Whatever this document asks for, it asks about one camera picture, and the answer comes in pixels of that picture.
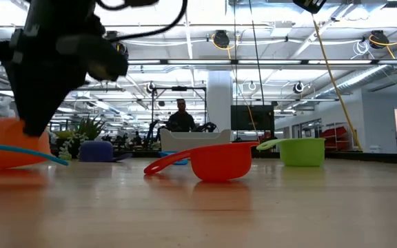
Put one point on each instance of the grey plastic basket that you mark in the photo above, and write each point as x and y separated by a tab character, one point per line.
191	141

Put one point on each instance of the person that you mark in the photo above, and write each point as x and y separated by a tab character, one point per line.
181	122

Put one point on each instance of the long ceiling light bar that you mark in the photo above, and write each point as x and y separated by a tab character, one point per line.
271	62

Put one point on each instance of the small blue measuring cup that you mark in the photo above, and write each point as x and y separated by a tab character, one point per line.
181	162

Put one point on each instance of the green measuring cup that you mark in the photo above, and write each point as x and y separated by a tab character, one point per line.
302	153

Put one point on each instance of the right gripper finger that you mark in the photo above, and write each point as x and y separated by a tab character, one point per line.
309	5

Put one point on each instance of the potted succulent plant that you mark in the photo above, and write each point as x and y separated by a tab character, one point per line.
90	129

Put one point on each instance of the black monitor screen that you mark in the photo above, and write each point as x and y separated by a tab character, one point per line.
253	118

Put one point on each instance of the red storage bins shelf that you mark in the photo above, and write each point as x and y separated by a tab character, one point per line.
336	132

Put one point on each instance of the black background gantry frame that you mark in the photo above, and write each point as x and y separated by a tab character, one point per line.
179	88

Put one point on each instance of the red measuring cup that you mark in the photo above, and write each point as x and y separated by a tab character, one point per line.
219	162

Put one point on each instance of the white robot figure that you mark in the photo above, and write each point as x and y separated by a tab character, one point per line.
2	106

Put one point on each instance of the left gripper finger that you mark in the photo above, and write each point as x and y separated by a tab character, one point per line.
36	110

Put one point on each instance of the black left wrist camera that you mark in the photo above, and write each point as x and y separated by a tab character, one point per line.
98	58

